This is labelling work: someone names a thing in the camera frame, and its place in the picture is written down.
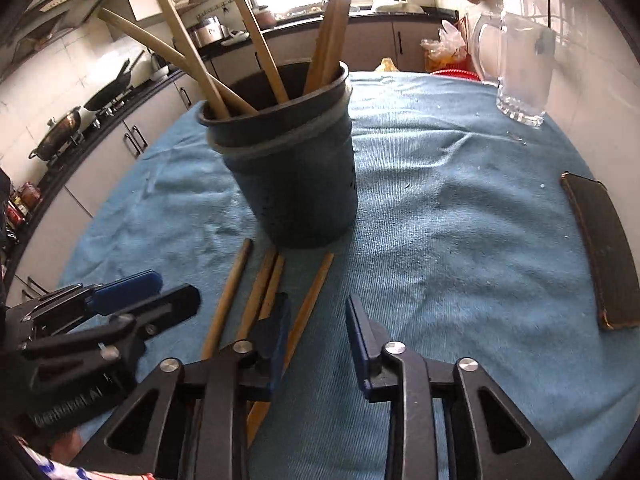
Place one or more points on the steel pot with lid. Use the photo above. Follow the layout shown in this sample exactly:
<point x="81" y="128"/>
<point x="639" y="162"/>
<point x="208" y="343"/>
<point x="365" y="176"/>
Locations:
<point x="57" y="132"/>

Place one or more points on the black wok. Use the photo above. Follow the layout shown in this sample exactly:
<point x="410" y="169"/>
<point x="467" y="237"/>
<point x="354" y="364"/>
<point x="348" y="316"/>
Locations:
<point x="107" y="95"/>

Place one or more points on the plastic bag with food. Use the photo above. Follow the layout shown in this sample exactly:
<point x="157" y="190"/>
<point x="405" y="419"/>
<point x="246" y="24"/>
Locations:
<point x="447" y="47"/>

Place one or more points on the beige lower kitchen cabinets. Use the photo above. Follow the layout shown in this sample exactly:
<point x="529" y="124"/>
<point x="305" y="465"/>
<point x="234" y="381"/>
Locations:
<point x="115" y="155"/>

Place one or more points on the steel kettle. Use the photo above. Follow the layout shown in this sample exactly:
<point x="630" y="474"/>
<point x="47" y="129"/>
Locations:
<point x="159" y="62"/>

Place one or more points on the gas stove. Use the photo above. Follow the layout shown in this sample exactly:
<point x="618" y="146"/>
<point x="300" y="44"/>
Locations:
<point x="95" y="120"/>

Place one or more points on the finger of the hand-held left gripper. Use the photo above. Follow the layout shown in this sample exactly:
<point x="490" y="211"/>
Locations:
<point x="165" y="307"/>
<point x="130" y="290"/>

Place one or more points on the steel range hood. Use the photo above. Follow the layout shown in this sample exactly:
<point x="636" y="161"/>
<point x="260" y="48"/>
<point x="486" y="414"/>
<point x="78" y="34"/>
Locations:
<point x="65" y="15"/>

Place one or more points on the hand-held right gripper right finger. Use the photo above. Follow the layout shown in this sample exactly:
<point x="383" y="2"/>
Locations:
<point x="360" y="345"/>

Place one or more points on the brown clay pot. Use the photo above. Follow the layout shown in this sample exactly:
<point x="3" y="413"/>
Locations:
<point x="263" y="17"/>

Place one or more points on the silver rice cooker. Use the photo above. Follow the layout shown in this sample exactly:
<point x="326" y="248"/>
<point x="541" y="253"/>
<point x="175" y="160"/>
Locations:
<point x="206" y="32"/>

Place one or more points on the blue tablecloth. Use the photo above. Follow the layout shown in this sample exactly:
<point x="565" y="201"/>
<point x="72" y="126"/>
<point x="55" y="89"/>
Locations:
<point x="450" y="220"/>

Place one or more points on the long wooden chopstick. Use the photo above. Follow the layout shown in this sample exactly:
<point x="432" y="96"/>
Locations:
<point x="274" y="285"/>
<point x="320" y="45"/>
<point x="312" y="300"/>
<point x="150" y="42"/>
<point x="337" y="25"/>
<point x="175" y="25"/>
<point x="257" y="292"/>
<point x="230" y="295"/>
<point x="255" y="30"/>

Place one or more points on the clear glass mug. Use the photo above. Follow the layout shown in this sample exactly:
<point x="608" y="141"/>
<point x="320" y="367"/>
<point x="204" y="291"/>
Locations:
<point x="525" y="75"/>

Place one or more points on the dark grey utensil holder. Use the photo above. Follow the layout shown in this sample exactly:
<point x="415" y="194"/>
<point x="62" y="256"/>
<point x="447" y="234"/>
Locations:
<point x="295" y="185"/>

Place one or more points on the person's printed clothing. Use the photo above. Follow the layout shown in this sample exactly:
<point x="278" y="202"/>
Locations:
<point x="60" y="467"/>

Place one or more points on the red seasoning jar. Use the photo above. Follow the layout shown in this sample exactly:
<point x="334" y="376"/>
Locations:
<point x="30" y="195"/>

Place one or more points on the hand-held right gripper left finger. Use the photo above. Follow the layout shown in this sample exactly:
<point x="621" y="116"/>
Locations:
<point x="272" y="340"/>

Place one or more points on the black smartphone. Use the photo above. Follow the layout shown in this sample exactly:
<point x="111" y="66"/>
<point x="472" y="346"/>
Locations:
<point x="597" y="250"/>

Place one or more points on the yellow plastic bag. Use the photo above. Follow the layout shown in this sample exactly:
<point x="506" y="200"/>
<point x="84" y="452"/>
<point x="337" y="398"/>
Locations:
<point x="387" y="65"/>

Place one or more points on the black kitchen countertop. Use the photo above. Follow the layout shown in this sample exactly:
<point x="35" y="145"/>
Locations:
<point x="380" y="14"/>

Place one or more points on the red plastic basin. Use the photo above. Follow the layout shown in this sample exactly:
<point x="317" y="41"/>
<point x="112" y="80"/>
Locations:
<point x="457" y="74"/>

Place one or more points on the small metal paper clip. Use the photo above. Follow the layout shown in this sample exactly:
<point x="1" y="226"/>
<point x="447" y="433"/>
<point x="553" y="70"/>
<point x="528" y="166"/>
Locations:
<point x="516" y="138"/>

